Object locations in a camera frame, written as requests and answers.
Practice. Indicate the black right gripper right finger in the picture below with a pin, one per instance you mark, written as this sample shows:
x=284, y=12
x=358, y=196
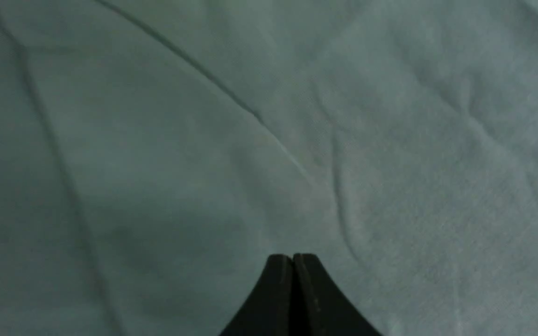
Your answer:
x=319, y=308

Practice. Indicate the green long-sleeved shirt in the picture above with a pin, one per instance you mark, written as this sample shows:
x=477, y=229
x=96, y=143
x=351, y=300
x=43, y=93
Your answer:
x=153, y=153

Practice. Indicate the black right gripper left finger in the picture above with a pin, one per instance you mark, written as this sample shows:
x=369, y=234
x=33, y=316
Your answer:
x=266, y=310

